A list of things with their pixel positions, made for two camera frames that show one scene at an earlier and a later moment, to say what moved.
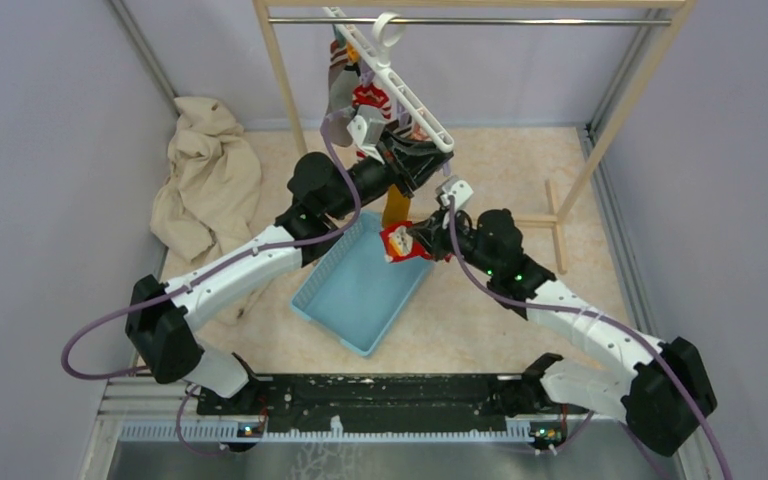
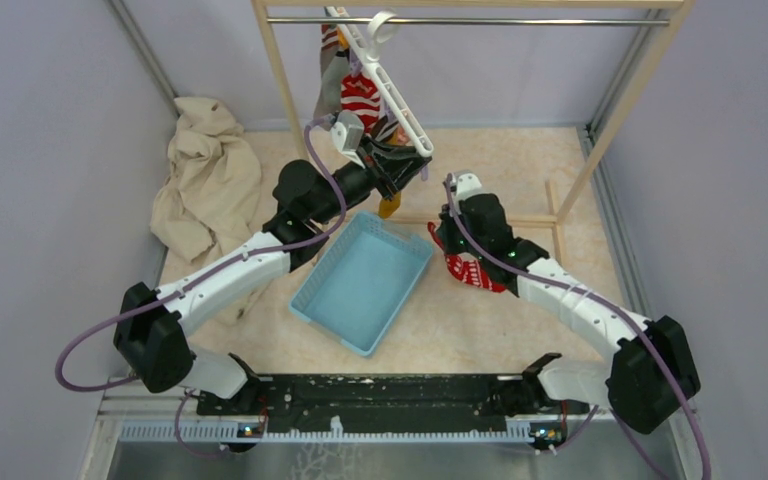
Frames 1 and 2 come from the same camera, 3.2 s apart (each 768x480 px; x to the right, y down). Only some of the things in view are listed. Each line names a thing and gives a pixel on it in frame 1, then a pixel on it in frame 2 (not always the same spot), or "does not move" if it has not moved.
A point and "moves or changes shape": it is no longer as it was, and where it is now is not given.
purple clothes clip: [367, 74] to [356, 65]
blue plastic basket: [352, 290] does not move
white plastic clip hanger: [387, 29] moves or changes shape
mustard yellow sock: [397, 207] moves or changes shape
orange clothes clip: [353, 53] to [342, 38]
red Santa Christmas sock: [399, 244] moves or changes shape
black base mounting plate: [387, 403] does not move
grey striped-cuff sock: [338, 61] to [329, 46]
